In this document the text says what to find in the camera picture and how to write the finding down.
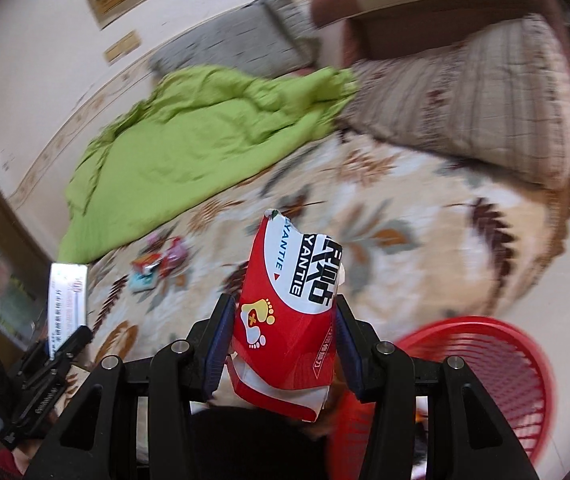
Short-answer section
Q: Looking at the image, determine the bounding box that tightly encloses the brown headboard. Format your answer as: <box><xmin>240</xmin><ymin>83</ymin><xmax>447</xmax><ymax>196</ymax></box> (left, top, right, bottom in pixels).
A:
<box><xmin>310</xmin><ymin>0</ymin><xmax>566</xmax><ymax>61</ymax></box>

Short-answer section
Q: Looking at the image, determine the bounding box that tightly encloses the torn red packet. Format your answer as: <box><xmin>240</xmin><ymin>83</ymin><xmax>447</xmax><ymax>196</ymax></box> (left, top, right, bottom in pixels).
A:
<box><xmin>160</xmin><ymin>237</ymin><xmax>188</xmax><ymax>277</ymax></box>

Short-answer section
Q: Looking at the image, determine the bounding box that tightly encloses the white cardboard box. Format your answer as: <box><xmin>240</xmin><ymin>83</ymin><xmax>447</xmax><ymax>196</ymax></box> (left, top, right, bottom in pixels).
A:
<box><xmin>46</xmin><ymin>262</ymin><xmax>89</xmax><ymax>361</ymax></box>

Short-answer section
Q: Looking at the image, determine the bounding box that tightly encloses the red and white carton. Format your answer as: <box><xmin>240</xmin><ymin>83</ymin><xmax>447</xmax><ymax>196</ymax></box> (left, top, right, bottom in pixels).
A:
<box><xmin>227</xmin><ymin>208</ymin><xmax>348</xmax><ymax>423</ymax></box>

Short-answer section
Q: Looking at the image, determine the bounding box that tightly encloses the green blanket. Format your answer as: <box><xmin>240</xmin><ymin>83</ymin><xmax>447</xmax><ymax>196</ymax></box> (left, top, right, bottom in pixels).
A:
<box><xmin>57</xmin><ymin>65</ymin><xmax>360</xmax><ymax>265</ymax></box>

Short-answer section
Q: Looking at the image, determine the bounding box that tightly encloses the red plastic basket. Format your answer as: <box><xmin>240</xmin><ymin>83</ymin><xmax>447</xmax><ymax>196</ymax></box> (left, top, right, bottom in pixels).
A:
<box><xmin>325</xmin><ymin>316</ymin><xmax>553</xmax><ymax>480</ymax></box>

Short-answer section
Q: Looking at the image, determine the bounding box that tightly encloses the beige striped pillow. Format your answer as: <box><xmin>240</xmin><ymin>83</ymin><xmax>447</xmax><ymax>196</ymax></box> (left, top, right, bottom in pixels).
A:
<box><xmin>337</xmin><ymin>15</ymin><xmax>570</xmax><ymax>188</ymax></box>

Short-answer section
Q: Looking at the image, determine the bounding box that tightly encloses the small red orange wrapper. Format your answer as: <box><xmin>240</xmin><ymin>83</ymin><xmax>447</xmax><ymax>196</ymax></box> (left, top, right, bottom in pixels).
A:
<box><xmin>132</xmin><ymin>252</ymin><xmax>166</xmax><ymax>273</ymax></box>

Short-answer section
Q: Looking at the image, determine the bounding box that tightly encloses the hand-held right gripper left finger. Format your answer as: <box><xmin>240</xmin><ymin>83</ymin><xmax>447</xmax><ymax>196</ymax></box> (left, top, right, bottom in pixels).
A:
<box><xmin>27</xmin><ymin>292</ymin><xmax>238</xmax><ymax>480</ymax></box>

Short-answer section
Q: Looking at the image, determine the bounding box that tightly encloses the cluttered dark shelf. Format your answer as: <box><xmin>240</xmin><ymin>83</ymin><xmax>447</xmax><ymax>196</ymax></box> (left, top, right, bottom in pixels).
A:
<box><xmin>0</xmin><ymin>230</ymin><xmax>52</xmax><ymax>348</ymax></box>

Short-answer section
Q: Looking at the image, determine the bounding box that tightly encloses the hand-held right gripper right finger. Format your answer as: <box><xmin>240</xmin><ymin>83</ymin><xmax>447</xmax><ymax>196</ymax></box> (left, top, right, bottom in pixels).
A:
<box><xmin>335</xmin><ymin>295</ymin><xmax>540</xmax><ymax>480</ymax></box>

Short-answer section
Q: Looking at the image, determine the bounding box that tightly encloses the teal packet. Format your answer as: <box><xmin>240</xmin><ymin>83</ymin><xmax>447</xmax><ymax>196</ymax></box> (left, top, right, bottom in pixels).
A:
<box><xmin>130</xmin><ymin>270</ymin><xmax>158</xmax><ymax>294</ymax></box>

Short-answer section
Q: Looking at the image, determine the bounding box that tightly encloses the small yellow wall plaque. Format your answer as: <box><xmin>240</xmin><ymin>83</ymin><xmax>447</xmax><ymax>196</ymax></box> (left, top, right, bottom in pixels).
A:
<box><xmin>104</xmin><ymin>31</ymin><xmax>142</xmax><ymax>64</ymax></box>

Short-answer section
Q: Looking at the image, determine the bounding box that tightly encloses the grey quilted pillow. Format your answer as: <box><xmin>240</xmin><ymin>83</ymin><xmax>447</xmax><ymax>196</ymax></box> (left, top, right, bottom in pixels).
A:
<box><xmin>147</xmin><ymin>0</ymin><xmax>323</xmax><ymax>81</ymax></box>

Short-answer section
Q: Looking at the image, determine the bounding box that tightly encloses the floral leaf print blanket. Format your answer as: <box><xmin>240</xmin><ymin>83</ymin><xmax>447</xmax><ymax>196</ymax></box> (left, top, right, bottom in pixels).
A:
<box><xmin>65</xmin><ymin>125</ymin><xmax>570</xmax><ymax>466</ymax></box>

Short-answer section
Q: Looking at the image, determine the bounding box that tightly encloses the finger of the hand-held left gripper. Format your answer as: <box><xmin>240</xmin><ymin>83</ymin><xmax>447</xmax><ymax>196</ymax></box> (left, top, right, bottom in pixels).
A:
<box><xmin>51</xmin><ymin>325</ymin><xmax>94</xmax><ymax>361</ymax></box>

